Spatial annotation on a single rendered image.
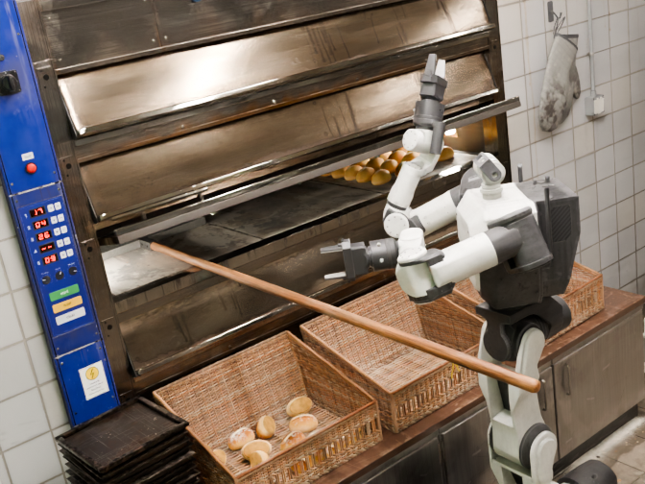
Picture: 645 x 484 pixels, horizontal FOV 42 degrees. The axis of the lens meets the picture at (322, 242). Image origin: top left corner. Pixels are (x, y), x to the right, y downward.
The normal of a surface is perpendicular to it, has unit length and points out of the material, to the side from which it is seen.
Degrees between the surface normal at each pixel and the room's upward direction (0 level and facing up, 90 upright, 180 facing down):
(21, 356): 90
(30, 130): 90
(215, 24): 90
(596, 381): 90
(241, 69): 70
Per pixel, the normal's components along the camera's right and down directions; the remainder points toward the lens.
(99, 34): 0.61, 0.17
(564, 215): 0.04, 0.32
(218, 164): 0.52, -0.16
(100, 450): -0.15, -0.94
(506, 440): -0.79, 0.25
